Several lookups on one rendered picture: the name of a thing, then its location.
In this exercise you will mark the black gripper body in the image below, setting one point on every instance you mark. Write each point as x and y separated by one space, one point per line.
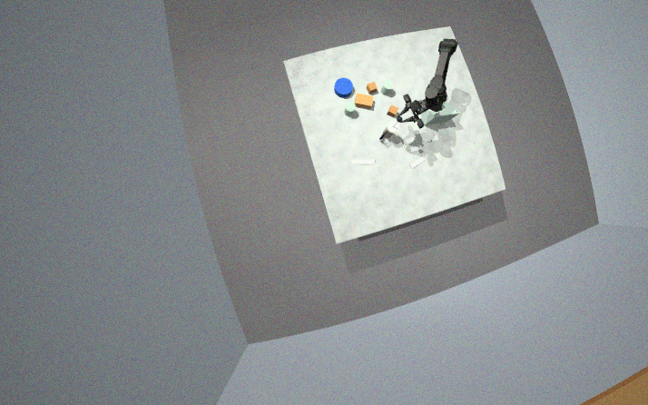
416 117

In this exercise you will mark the blue cylinder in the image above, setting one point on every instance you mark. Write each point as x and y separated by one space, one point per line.
343 87

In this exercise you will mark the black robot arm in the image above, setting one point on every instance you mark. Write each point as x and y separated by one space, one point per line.
436 91

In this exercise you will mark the glass french press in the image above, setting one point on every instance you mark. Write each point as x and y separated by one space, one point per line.
390 129

